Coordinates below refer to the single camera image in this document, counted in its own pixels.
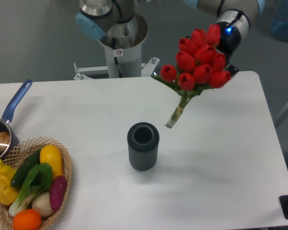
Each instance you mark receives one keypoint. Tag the yellow squash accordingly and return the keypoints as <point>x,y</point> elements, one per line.
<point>51,154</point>

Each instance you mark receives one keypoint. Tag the dark grey ribbed vase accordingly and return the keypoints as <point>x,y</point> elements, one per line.
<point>143,140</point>

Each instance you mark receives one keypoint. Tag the brown bread roll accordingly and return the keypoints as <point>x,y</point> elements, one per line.
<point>4,141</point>

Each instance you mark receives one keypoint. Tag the orange fruit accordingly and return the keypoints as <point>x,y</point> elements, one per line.
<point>28,219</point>

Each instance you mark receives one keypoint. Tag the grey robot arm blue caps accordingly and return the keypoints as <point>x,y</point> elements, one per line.
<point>121,30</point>

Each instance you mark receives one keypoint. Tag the blue handled saucepan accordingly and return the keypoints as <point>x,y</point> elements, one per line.
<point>8,114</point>

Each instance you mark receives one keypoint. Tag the blue translucent container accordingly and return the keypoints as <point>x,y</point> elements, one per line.
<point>279,21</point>

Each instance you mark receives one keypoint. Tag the beige onion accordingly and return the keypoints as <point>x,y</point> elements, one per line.
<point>42,205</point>

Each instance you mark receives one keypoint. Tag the purple sweet potato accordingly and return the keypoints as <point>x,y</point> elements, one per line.
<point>57,191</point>

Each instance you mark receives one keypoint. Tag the woven wicker basket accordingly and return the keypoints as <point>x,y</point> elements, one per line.
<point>17,156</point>

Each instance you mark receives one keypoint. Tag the green cucumber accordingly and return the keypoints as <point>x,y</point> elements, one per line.
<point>21,173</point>

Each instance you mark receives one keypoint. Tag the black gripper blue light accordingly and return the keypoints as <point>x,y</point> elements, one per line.
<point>229,41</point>

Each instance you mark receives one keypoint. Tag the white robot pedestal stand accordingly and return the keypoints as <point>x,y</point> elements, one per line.
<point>121,63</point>

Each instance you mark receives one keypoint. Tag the green bok choy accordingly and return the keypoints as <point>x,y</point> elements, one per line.
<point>37,181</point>

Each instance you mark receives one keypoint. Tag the yellow bell pepper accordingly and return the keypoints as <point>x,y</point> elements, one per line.
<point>8,194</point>

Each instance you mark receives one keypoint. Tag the red tulip bouquet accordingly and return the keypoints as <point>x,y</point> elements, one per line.
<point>199,66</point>

